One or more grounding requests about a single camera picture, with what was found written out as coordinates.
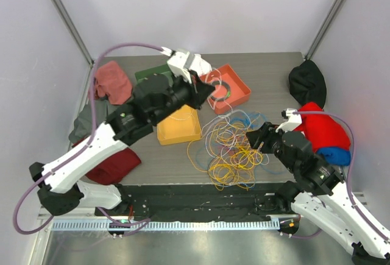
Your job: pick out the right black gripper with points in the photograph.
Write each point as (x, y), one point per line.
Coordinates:
(265, 132)

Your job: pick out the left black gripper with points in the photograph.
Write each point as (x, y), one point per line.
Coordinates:
(198, 91)

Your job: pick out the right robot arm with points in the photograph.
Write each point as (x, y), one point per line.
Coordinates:
(319, 193)

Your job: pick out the white crumpled cloth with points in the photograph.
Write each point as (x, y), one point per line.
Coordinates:
(204, 65)

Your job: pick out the yellow plastic tray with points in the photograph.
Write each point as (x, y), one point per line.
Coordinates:
(180, 127)

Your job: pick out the orange plastic tray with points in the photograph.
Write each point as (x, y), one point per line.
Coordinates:
(230, 90)

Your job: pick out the green plastic tray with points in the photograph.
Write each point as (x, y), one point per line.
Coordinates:
(162, 69)

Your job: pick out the black cloth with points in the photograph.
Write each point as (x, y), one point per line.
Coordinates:
(307, 84)

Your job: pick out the blue cloth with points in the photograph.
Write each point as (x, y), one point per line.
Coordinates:
(335, 155)

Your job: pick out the pink cloth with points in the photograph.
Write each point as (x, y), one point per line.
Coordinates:
(111, 83)

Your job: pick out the dark red cloth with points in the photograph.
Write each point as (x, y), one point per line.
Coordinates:
(114, 168)

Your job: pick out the grey cloth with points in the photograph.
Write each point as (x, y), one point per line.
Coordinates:
(82, 125)

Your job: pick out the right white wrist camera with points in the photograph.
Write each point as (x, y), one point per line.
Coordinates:
(292, 120)

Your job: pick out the slotted cable duct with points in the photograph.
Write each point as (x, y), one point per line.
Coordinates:
(105, 224)

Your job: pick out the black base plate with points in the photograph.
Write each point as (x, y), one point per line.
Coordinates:
(202, 203)

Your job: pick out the right aluminium frame post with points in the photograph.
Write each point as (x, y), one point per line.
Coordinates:
(325, 26)

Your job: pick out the aluminium frame post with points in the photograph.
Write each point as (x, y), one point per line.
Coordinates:
(325, 26)
(74, 33)

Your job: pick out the left aluminium frame post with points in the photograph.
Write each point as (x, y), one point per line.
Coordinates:
(74, 33)

